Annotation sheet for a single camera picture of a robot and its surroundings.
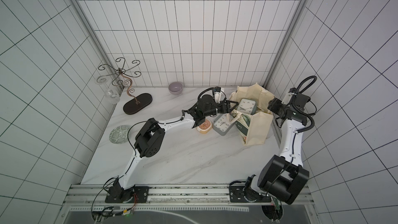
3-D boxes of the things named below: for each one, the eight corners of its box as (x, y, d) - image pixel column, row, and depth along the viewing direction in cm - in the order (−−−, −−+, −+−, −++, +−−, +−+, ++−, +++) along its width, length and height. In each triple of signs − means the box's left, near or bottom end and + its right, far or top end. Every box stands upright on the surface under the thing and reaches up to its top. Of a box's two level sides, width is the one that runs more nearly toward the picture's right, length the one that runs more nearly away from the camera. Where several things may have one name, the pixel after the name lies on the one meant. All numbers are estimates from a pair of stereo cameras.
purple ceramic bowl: (168, 94, 116) (167, 90, 113) (170, 83, 124) (169, 79, 120) (182, 94, 116) (181, 90, 113) (183, 83, 124) (182, 79, 120)
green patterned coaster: (110, 143, 92) (106, 140, 88) (116, 128, 98) (113, 125, 95) (126, 143, 92) (123, 140, 88) (130, 128, 98) (128, 125, 95)
